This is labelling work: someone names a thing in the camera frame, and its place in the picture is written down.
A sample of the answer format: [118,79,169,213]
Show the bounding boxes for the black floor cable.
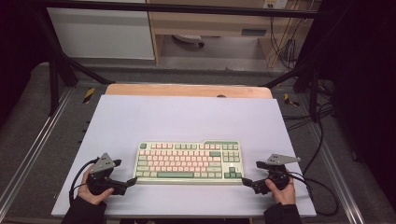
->
[281,101,336,177]

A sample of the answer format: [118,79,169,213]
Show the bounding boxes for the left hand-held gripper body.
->
[86,152,127,197]

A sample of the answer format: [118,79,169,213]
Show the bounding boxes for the yellow and black tape strip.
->
[282,92,301,107]
[82,87,96,105]

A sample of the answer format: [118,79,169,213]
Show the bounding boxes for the black metal frame stand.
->
[262,18,331,123]
[34,8,116,117]

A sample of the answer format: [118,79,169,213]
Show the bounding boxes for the hanging cable bundle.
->
[268,15,301,71]

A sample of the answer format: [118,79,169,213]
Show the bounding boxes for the person's left hand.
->
[77,164,115,206]

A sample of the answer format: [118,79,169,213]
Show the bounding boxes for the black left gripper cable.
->
[68,158,99,203]

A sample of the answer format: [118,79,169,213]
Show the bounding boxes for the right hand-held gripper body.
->
[250,153,302,196]

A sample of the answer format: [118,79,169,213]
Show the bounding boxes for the person's right hand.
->
[264,177,297,206]

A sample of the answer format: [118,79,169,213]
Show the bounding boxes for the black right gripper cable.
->
[288,171,340,217]

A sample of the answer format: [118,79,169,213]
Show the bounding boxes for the black curtain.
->
[0,0,52,125]
[311,0,396,214]

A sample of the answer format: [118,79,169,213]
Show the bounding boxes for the pink and green keyboard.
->
[133,139,246,187]

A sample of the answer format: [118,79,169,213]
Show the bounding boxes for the white board sheet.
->
[50,94,318,218]

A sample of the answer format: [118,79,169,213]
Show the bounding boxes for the wooden desk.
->
[146,0,322,69]

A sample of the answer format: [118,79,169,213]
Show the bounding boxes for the white power strip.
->
[262,0,290,10]

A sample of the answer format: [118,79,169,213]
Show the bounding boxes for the white cabinet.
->
[46,0,156,61]

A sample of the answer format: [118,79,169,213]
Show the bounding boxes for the office chair base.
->
[171,34,206,49]

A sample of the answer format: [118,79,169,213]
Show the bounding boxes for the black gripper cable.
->
[288,171,340,217]
[68,158,99,203]

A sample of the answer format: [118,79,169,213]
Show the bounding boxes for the black metal frame crossbar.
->
[36,0,325,20]

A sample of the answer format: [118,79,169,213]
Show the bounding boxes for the aluminium rail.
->
[0,88,74,216]
[305,122,366,224]

